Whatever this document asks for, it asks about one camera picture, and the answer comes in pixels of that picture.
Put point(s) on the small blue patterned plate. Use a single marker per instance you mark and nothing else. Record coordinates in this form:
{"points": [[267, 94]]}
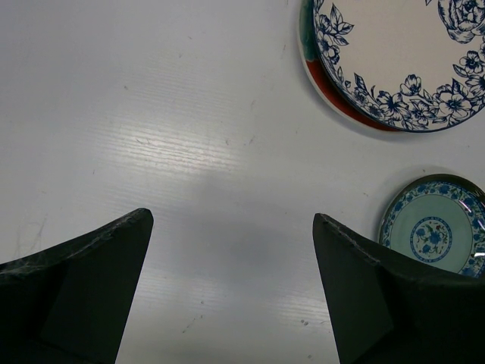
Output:
{"points": [[438, 220]]}

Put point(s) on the red plate with teal flower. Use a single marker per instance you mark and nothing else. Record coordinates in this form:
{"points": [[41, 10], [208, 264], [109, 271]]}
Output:
{"points": [[319, 79]]}

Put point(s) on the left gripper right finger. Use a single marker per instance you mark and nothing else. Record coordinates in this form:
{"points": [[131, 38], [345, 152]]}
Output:
{"points": [[387, 308]]}

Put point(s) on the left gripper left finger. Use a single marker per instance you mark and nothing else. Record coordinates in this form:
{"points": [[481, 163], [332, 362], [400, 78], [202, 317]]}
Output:
{"points": [[70, 303]]}

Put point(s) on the white blue floral plate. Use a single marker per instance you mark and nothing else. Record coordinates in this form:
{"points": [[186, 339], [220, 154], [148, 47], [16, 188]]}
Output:
{"points": [[414, 66]]}

